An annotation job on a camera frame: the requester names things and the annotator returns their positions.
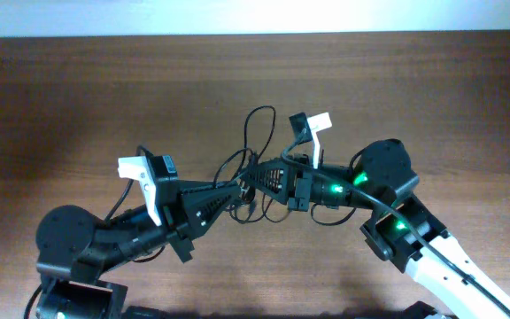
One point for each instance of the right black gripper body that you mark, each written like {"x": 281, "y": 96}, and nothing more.
{"x": 299, "y": 190}

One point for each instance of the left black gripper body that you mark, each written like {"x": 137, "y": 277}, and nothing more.
{"x": 177, "y": 228}

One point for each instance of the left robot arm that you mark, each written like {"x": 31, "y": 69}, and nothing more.
{"x": 76, "y": 247}

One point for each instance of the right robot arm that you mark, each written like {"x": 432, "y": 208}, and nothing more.
{"x": 400, "y": 229}

